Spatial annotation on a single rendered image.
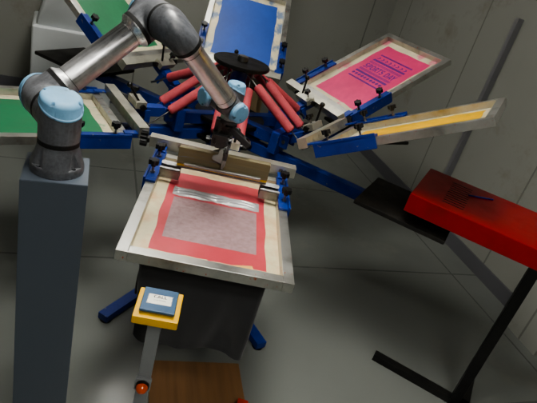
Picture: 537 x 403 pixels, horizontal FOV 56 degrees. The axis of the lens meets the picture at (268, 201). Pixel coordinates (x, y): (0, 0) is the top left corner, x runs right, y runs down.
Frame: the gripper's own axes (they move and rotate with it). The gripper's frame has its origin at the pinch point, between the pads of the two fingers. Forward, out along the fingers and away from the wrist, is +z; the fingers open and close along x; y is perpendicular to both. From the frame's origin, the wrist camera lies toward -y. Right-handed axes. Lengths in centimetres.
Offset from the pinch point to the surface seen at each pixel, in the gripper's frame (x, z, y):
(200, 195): 8.3, 11.8, 6.4
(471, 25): -265, -63, -192
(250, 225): 22.4, 12.4, -14.8
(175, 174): 2.6, 7.9, 18.5
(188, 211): 22.0, 12.5, 10.0
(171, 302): 78, 11, 9
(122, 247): 58, 9, 27
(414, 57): -142, -41, -111
